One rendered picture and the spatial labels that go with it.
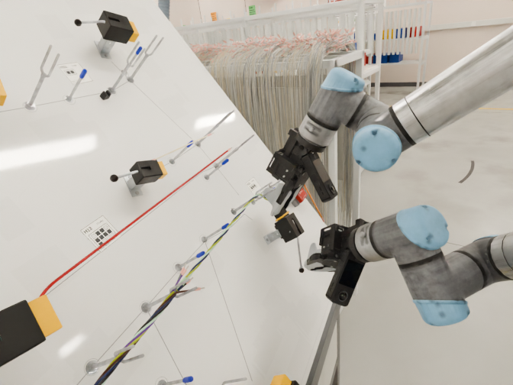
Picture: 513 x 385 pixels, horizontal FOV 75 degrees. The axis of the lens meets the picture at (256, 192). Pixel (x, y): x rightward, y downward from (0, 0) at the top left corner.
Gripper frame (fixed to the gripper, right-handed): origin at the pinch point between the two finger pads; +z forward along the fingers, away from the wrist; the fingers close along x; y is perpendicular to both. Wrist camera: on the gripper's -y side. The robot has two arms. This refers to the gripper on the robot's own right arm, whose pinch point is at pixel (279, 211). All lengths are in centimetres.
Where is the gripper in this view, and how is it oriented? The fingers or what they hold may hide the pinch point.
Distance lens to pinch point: 83.3
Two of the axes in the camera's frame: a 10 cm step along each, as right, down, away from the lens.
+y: -7.3, -6.0, 3.3
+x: -5.5, 2.3, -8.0
